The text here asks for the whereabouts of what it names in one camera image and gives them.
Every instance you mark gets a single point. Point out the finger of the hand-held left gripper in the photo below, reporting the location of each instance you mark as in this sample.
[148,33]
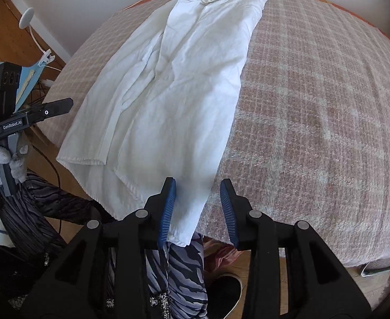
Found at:
[54,109]

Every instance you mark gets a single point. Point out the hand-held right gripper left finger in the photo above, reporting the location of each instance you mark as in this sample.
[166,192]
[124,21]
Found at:
[166,212]

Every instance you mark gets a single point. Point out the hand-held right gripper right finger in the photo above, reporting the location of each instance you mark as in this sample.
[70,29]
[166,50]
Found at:
[227,212]

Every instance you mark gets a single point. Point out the white shirt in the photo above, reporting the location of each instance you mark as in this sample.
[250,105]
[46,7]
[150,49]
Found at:
[181,89]

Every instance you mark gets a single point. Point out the yellowish paper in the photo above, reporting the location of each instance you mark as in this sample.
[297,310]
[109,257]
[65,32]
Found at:
[27,81]

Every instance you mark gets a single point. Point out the person's zebra striped legs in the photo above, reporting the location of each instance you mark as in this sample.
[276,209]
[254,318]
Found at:
[181,272]

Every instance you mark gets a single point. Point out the wooden door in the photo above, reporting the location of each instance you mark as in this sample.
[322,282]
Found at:
[2,23]

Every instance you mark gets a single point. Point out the person's black shoe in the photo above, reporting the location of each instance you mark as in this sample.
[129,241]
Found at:
[223,295]

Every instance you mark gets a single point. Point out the white clip lamp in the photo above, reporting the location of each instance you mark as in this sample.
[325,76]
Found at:
[26,17]

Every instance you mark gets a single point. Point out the beige plaid blanket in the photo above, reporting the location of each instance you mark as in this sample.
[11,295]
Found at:
[314,123]

